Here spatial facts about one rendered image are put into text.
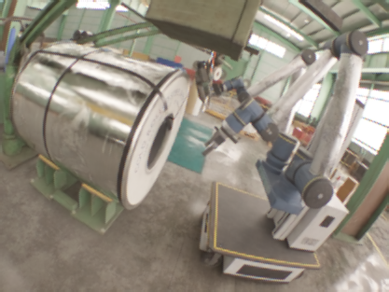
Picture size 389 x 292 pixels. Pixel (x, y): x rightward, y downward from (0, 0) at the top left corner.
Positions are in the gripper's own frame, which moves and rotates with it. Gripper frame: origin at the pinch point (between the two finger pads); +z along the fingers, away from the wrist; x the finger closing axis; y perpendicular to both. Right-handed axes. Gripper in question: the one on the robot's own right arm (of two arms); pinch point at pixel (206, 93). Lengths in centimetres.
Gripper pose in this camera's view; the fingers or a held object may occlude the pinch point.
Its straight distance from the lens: 184.2
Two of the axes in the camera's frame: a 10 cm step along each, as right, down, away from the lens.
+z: -9.3, 3.7, 0.4
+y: 0.8, 1.0, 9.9
